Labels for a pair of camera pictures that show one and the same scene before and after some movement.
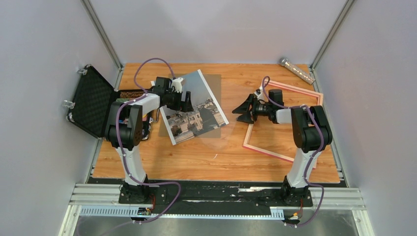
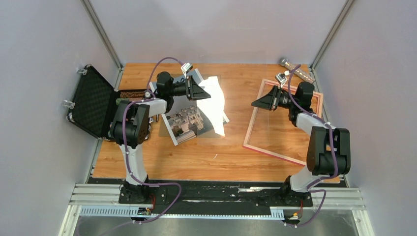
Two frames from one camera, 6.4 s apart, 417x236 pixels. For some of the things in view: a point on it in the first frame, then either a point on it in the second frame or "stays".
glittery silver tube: x=284 y=62 stays
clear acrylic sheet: x=217 y=138 → x=211 y=114
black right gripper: x=247 y=116 → x=270 y=101
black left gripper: x=186 y=106 → x=195 y=92
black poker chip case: x=93 y=99 stays
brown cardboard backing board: x=213 y=82 stays
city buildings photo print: x=207 y=116 stays
